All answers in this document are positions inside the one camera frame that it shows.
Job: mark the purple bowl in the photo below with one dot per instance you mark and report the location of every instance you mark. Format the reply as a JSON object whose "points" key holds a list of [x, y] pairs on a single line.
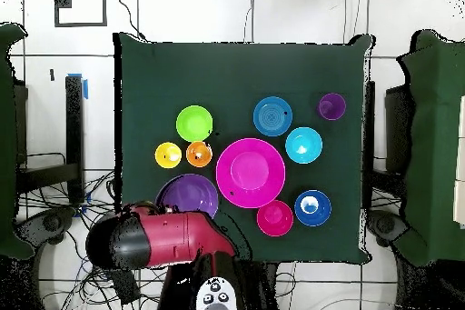
{"points": [[189, 193]]}

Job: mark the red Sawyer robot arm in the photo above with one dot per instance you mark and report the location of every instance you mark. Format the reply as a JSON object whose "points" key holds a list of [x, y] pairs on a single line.
{"points": [[174, 237]]}

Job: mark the large pink bowl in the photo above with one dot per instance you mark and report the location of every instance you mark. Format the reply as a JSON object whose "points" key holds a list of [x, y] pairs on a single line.
{"points": [[250, 172]]}

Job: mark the orange cup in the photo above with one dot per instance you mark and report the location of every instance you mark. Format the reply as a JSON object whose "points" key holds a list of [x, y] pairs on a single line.
{"points": [[194, 149]]}

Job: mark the green bowl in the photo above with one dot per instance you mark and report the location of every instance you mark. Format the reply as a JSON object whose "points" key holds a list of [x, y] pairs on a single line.
{"points": [[194, 124]]}

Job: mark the blue ringed flat-bottom bowl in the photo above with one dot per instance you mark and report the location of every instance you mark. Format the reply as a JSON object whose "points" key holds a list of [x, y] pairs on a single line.
{"points": [[272, 117]]}

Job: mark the yellow cup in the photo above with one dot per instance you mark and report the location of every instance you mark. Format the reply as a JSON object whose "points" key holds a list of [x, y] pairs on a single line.
{"points": [[164, 150]]}

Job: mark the cyan bowl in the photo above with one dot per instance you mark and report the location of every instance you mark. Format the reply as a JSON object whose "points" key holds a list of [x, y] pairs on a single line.
{"points": [[303, 141]]}

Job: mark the small red-pink bowl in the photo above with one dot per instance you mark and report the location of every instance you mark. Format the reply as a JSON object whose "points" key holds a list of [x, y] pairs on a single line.
{"points": [[275, 218]]}

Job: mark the dark blue bowl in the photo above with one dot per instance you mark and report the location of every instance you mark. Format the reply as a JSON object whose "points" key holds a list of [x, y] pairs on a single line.
{"points": [[321, 215]]}

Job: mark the purple cup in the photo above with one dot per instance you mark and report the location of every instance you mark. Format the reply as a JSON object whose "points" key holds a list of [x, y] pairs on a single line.
{"points": [[332, 106]]}

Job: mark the black stand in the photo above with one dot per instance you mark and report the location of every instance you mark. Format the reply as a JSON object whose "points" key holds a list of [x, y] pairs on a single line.
{"points": [[74, 124], [370, 124]]}

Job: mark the blue tape piece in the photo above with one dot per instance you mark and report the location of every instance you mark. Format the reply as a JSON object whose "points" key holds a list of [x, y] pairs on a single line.
{"points": [[85, 89]]}

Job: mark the grey chair base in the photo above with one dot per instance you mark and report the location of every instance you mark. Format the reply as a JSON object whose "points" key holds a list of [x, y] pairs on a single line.
{"points": [[387, 224], [51, 222]]}

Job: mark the black box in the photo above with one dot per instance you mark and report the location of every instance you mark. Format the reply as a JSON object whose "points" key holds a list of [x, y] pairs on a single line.
{"points": [[125, 286]]}

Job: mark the dark green side tablecloth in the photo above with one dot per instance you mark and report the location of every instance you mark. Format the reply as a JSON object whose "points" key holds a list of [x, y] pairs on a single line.
{"points": [[7, 142], [436, 142]]}

